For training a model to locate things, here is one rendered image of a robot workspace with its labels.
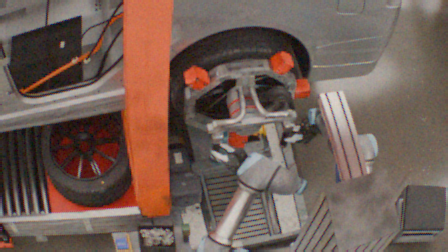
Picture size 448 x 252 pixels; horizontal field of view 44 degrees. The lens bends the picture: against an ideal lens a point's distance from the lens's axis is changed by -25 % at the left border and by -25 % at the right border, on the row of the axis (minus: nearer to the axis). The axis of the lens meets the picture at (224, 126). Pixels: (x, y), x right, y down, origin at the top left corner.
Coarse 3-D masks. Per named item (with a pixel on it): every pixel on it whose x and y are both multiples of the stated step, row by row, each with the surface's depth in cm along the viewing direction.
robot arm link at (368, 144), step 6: (360, 138) 304; (366, 138) 304; (372, 138) 304; (360, 144) 302; (366, 144) 302; (372, 144) 303; (366, 150) 302; (372, 150) 303; (366, 156) 302; (372, 156) 304; (366, 162) 302; (372, 162) 304
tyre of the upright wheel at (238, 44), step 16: (224, 32) 335; (240, 32) 335; (256, 32) 338; (272, 32) 345; (192, 48) 338; (208, 48) 333; (224, 48) 331; (240, 48) 330; (256, 48) 332; (272, 48) 336; (288, 48) 349; (176, 64) 345; (192, 64) 335; (208, 64) 334; (176, 80) 343; (176, 96) 351
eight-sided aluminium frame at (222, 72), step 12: (264, 60) 335; (216, 72) 332; (228, 72) 330; (240, 72) 330; (252, 72) 332; (264, 72) 333; (288, 72) 347; (216, 84) 335; (288, 84) 347; (192, 96) 339; (192, 108) 348; (264, 108) 374; (276, 108) 372; (288, 108) 368; (192, 120) 357; (204, 120) 369; (216, 120) 375
